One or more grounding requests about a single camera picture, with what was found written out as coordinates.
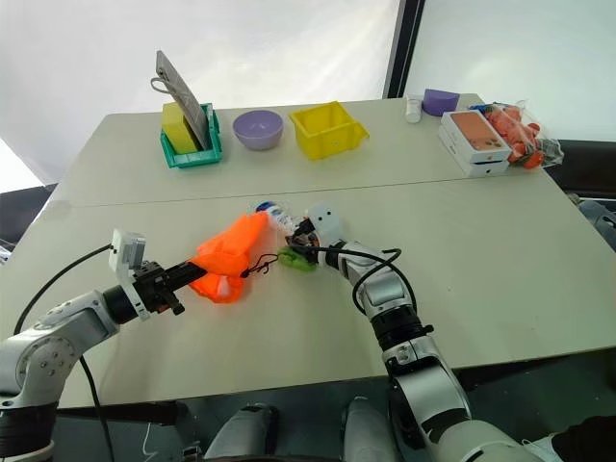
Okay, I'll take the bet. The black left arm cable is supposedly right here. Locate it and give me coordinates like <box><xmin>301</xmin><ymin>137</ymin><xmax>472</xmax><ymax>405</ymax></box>
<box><xmin>13</xmin><ymin>243</ymin><xmax>116</xmax><ymax>462</ymax></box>

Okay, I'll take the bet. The clear bag of orange items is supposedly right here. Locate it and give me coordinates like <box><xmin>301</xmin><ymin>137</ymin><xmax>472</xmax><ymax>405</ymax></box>
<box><xmin>479</xmin><ymin>99</ymin><xmax>566</xmax><ymax>171</ymax></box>

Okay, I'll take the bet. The grey flat pouch with strap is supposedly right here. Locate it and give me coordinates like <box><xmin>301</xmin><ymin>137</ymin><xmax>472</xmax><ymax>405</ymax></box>
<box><xmin>149</xmin><ymin>49</ymin><xmax>212</xmax><ymax>151</ymax></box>

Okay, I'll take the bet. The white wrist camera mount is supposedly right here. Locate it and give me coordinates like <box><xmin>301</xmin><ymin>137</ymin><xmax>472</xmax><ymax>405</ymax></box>
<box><xmin>107</xmin><ymin>228</ymin><xmax>153</xmax><ymax>321</ymax></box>
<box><xmin>304</xmin><ymin>202</ymin><xmax>348</xmax><ymax>243</ymax></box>

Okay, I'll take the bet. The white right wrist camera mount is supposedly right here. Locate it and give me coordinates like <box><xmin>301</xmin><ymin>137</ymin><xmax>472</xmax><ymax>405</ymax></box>
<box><xmin>304</xmin><ymin>202</ymin><xmax>348</xmax><ymax>243</ymax></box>

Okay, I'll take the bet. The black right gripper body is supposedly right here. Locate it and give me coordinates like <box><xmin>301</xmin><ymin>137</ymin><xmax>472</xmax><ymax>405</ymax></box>
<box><xmin>291</xmin><ymin>228</ymin><xmax>322</xmax><ymax>265</ymax></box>

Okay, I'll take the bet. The grey bundle beside table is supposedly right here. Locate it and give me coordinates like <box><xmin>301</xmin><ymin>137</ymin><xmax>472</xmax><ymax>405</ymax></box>
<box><xmin>566</xmin><ymin>192</ymin><xmax>616</xmax><ymax>254</ymax></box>

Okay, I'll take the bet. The yellow sponge block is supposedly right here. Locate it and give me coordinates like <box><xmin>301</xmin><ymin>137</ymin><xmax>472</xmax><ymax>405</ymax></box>
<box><xmin>161</xmin><ymin>101</ymin><xmax>204</xmax><ymax>156</ymax></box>

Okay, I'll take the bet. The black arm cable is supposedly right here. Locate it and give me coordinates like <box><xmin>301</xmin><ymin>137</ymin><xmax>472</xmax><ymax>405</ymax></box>
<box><xmin>288</xmin><ymin>244</ymin><xmax>403</xmax><ymax>315</ymax></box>
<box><xmin>13</xmin><ymin>243</ymin><xmax>116</xmax><ymax>462</ymax></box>

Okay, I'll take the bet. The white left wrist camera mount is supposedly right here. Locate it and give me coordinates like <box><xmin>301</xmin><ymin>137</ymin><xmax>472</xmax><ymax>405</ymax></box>
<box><xmin>107</xmin><ymin>228</ymin><xmax>153</xmax><ymax>321</ymax></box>

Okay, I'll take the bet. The green plastic bin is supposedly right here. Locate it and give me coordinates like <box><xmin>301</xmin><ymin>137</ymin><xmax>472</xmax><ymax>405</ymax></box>
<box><xmin>159</xmin><ymin>102</ymin><xmax>227</xmax><ymax>170</ymax></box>

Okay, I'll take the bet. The orange fabric pouch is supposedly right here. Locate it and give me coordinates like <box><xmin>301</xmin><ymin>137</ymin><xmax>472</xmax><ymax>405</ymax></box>
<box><xmin>188</xmin><ymin>213</ymin><xmax>271</xmax><ymax>305</ymax></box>

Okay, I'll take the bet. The grey rounded robot leg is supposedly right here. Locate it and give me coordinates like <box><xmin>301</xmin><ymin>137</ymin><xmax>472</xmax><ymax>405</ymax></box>
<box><xmin>203</xmin><ymin>402</ymin><xmax>281</xmax><ymax>462</ymax></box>
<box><xmin>341</xmin><ymin>395</ymin><xmax>401</xmax><ymax>462</ymax></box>

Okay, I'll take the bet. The dark object behind table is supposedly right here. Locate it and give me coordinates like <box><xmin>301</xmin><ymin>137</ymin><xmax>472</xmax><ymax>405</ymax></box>
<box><xmin>0</xmin><ymin>184</ymin><xmax>60</xmax><ymax>252</ymax></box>

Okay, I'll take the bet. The purple bowl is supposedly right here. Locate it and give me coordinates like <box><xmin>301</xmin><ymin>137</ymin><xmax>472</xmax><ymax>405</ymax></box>
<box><xmin>232</xmin><ymin>110</ymin><xmax>285</xmax><ymax>152</ymax></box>

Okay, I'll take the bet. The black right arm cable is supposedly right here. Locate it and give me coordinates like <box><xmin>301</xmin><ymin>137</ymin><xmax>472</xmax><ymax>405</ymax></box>
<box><xmin>288</xmin><ymin>244</ymin><xmax>403</xmax><ymax>315</ymax></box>

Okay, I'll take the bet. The small white bottle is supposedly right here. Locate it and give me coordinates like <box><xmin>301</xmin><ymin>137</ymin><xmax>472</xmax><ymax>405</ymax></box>
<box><xmin>404</xmin><ymin>93</ymin><xmax>424</xmax><ymax>124</ymax></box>

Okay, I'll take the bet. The black object under table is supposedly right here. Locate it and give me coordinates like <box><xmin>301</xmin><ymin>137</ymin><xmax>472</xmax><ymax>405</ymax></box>
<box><xmin>550</xmin><ymin>414</ymin><xmax>616</xmax><ymax>462</ymax></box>

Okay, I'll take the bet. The small plastic bottle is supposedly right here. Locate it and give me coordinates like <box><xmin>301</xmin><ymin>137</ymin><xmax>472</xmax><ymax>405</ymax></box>
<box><xmin>249</xmin><ymin>198</ymin><xmax>303</xmax><ymax>238</ymax></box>

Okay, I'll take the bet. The black pouch drawstring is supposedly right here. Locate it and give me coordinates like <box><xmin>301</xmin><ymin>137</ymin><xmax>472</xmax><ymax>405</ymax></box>
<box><xmin>239</xmin><ymin>252</ymin><xmax>282</xmax><ymax>280</ymax></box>

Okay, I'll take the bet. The yellow plastic bin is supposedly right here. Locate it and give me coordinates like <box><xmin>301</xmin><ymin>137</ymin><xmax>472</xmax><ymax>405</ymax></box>
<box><xmin>289</xmin><ymin>100</ymin><xmax>372</xmax><ymax>162</ymax></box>

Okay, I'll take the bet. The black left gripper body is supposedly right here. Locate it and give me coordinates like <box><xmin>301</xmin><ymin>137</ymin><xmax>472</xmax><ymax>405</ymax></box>
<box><xmin>131</xmin><ymin>261</ymin><xmax>175</xmax><ymax>315</ymax></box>

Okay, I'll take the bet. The green carabiner clip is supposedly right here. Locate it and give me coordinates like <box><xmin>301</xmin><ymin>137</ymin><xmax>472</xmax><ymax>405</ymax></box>
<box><xmin>275</xmin><ymin>245</ymin><xmax>320</xmax><ymax>274</ymax></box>

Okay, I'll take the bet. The black furniture beside table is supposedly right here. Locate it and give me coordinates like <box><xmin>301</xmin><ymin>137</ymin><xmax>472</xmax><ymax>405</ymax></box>
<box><xmin>548</xmin><ymin>138</ymin><xmax>616</xmax><ymax>197</ymax></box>

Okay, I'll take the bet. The white phone box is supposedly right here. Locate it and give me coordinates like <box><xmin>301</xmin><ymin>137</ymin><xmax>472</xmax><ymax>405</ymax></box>
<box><xmin>451</xmin><ymin>152</ymin><xmax>512</xmax><ymax>178</ymax></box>
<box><xmin>437</xmin><ymin>109</ymin><xmax>513</xmax><ymax>166</ymax></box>

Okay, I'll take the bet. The dark window frame post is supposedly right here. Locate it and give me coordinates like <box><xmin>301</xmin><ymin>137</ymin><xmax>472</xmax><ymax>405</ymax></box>
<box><xmin>381</xmin><ymin>0</ymin><xmax>427</xmax><ymax>100</ymax></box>

